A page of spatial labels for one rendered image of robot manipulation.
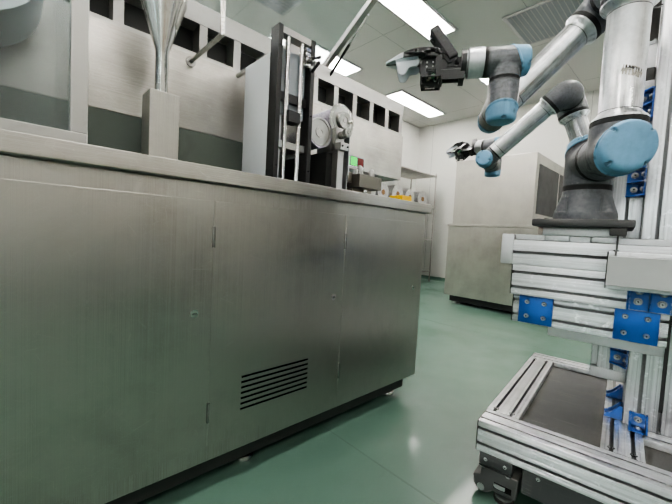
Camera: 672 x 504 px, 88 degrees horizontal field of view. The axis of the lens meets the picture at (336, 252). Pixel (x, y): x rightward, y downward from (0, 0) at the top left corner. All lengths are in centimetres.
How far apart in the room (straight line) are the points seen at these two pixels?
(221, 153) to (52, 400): 110
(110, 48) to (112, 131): 29
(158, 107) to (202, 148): 37
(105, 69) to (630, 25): 155
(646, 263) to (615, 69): 46
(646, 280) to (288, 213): 91
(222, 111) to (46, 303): 109
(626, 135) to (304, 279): 91
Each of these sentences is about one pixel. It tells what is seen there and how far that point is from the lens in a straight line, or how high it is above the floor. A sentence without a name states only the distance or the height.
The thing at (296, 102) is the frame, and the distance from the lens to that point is 136.
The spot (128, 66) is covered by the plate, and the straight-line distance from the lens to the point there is 162.
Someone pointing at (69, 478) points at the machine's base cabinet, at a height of 19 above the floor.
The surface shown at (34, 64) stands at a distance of 99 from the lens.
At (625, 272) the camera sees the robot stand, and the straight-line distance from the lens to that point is 103.
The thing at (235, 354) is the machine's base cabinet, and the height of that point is 39.
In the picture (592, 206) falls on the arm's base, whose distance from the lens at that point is 115.
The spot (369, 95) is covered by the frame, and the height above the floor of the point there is 161.
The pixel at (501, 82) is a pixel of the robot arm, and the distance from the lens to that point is 106.
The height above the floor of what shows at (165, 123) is 107.
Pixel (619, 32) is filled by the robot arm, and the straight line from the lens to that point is 116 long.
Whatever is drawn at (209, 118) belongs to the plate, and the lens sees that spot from 167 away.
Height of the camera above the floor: 75
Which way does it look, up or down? 3 degrees down
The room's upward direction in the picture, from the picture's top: 3 degrees clockwise
